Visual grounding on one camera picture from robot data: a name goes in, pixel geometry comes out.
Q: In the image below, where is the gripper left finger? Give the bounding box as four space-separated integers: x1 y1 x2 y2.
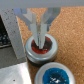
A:
13 7 42 47

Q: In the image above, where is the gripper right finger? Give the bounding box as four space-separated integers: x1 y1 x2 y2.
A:
39 7 62 47

